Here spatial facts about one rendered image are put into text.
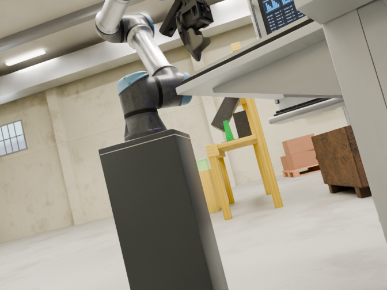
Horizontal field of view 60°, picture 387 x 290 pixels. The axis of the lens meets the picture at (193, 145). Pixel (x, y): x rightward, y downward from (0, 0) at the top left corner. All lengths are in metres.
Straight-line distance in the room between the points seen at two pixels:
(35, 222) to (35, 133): 2.84
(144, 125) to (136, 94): 0.11
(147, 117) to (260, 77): 0.41
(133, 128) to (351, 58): 0.68
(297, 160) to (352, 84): 6.99
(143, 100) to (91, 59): 8.95
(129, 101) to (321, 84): 0.60
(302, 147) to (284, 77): 6.90
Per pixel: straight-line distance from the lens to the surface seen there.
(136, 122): 1.09
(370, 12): 0.71
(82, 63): 10.15
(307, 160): 7.75
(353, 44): 0.71
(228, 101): 4.65
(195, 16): 0.99
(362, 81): 0.69
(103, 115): 10.60
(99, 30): 1.42
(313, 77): 0.82
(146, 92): 1.13
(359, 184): 3.61
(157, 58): 1.30
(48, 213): 11.58
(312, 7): 0.62
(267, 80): 0.86
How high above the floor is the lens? 0.65
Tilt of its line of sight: 5 degrees up
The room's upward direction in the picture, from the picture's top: 14 degrees counter-clockwise
